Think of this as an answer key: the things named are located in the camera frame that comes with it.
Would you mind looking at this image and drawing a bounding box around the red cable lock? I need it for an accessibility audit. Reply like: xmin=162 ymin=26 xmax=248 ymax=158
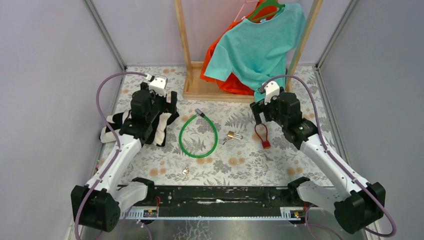
xmin=254 ymin=123 xmax=271 ymax=150

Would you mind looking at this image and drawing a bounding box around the wooden clothes rack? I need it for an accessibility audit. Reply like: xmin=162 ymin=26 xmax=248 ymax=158
xmin=173 ymin=0 xmax=323 ymax=103

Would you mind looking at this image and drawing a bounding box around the floral table mat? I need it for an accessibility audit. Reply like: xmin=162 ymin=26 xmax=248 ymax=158
xmin=107 ymin=66 xmax=331 ymax=187

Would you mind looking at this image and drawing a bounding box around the black white striped cloth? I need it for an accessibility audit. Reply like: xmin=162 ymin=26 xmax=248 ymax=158
xmin=99 ymin=110 xmax=180 ymax=147

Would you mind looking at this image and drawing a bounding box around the teal t-shirt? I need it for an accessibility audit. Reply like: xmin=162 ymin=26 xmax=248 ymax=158
xmin=204 ymin=3 xmax=306 ymax=102

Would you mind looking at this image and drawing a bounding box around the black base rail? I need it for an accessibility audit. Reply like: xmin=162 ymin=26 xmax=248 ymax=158
xmin=135 ymin=185 xmax=311 ymax=219

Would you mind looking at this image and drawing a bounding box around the brass padlock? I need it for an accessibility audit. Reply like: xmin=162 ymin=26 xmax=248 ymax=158
xmin=227 ymin=131 xmax=244 ymax=140

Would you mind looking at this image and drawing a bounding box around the orange garment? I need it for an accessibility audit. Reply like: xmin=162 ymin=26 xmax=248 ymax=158
xmin=199 ymin=0 xmax=264 ymax=96

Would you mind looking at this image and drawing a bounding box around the green hanger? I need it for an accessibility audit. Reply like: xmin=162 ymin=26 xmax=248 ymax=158
xmin=247 ymin=0 xmax=286 ymax=23

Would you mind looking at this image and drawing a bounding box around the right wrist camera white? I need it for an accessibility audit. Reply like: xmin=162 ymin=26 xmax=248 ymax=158
xmin=258 ymin=80 xmax=280 ymax=105

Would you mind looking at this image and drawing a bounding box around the green cable lock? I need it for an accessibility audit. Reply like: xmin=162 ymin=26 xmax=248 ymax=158
xmin=178 ymin=108 xmax=220 ymax=159

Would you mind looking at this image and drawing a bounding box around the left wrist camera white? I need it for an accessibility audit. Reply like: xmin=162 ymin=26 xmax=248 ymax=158
xmin=145 ymin=74 xmax=168 ymax=97

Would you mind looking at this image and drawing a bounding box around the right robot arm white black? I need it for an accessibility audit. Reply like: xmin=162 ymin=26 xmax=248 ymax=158
xmin=250 ymin=92 xmax=386 ymax=234

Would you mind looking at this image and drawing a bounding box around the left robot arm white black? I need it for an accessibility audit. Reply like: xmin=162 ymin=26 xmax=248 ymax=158
xmin=70 ymin=79 xmax=179 ymax=232

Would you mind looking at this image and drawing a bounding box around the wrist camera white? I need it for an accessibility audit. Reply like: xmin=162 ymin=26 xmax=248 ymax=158
xmin=145 ymin=74 xmax=168 ymax=97
xmin=258 ymin=80 xmax=280 ymax=105

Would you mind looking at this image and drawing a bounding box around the pink hanger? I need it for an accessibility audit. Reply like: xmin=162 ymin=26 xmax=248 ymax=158
xmin=233 ymin=0 xmax=260 ymax=22

